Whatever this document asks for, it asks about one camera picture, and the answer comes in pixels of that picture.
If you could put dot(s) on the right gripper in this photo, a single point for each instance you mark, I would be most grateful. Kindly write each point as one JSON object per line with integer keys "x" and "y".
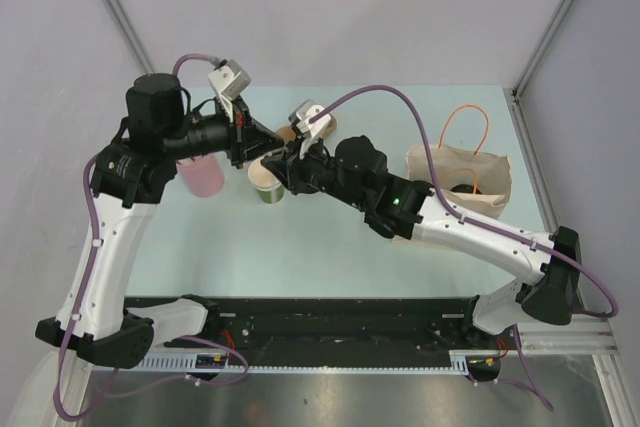
{"x": 291, "y": 173}

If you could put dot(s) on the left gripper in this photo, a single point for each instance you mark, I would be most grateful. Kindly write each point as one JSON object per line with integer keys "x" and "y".
{"x": 257, "y": 140}

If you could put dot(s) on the paper takeout bag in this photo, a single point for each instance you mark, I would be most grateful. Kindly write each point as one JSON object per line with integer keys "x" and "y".
{"x": 490, "y": 172}

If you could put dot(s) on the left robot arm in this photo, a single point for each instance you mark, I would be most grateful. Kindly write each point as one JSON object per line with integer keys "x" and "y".
{"x": 124, "y": 184}

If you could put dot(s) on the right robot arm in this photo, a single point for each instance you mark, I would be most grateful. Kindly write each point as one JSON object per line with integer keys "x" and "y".
{"x": 545, "y": 280}

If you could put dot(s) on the green cup stack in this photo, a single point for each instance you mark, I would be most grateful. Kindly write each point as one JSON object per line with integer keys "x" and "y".
{"x": 267, "y": 186}

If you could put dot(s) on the pink straw holder cup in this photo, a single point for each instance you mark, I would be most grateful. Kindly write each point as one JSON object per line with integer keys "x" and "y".
{"x": 203, "y": 177}

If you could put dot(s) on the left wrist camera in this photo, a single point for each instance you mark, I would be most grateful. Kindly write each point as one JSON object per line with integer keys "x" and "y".
{"x": 228, "y": 81}

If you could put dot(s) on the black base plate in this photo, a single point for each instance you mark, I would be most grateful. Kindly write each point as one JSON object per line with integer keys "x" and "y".
{"x": 438, "y": 324}

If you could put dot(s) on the white cable duct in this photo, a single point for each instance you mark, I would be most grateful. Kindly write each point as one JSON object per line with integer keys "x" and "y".
{"x": 362, "y": 361}

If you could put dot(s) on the aluminium rail frame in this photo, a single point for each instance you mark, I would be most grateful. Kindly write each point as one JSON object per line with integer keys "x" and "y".
{"x": 583, "y": 336}

